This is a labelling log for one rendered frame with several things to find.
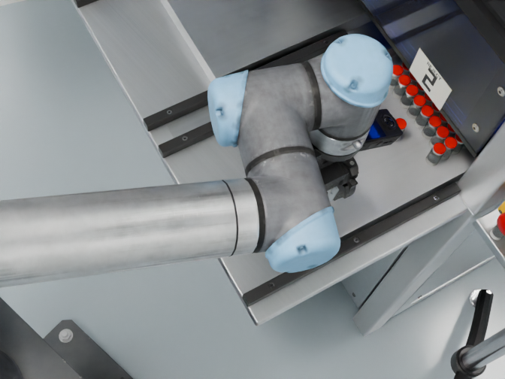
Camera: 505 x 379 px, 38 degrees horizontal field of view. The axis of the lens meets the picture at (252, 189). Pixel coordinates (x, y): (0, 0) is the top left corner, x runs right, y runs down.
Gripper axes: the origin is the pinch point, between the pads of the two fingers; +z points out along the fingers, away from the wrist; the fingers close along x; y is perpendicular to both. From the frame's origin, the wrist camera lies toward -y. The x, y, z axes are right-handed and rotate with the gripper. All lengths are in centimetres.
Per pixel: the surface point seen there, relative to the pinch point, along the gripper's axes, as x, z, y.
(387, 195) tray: 2.4, 10.3, -12.6
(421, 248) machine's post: 8.7, 34.5, -23.3
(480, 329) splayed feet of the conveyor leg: 26, 86, -48
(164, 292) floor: -25, 99, 19
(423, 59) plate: -10.0, -5.5, -23.1
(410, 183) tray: 2.3, 10.3, -17.3
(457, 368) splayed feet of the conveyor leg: 31, 86, -36
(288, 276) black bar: 6.9, 8.5, 9.3
